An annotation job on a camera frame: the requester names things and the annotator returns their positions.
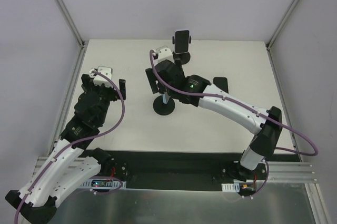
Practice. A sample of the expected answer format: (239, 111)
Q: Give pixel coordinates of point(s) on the right white cable duct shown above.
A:
(238, 186)

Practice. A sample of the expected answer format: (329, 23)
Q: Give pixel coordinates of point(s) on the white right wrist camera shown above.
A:
(163, 53)

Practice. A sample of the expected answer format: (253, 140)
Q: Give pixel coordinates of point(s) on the right aluminium frame rail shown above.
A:
(286, 171)

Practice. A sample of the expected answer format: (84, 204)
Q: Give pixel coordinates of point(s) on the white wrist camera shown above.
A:
(101, 76)
(163, 53)

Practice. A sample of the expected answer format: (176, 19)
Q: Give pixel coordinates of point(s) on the left aluminium frame rail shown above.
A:
(75, 71)

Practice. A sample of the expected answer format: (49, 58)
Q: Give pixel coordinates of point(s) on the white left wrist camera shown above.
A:
(101, 76)

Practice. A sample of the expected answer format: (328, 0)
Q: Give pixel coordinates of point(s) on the blue case smartphone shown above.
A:
(165, 97)

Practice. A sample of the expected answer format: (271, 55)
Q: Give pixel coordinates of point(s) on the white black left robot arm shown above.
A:
(38, 200)

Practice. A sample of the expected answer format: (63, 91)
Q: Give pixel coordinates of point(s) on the left white cable duct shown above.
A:
(102, 184)

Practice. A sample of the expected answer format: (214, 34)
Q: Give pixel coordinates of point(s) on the lilac case smartphone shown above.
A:
(181, 41)

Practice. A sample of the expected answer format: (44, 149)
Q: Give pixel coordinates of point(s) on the aluminium frame rail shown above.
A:
(286, 171)
(75, 71)

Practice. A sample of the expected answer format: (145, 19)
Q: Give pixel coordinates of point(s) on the black smartphone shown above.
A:
(221, 83)

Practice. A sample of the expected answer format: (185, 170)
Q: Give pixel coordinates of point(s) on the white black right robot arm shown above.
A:
(265, 125)

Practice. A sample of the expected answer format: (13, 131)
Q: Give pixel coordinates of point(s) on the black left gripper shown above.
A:
(106, 88)

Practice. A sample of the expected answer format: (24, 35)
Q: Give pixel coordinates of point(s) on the black round base phone stand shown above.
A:
(163, 109)

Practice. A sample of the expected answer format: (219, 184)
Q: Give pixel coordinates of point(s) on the white cable duct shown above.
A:
(238, 186)
(102, 184)

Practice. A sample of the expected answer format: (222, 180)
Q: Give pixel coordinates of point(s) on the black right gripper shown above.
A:
(161, 68)

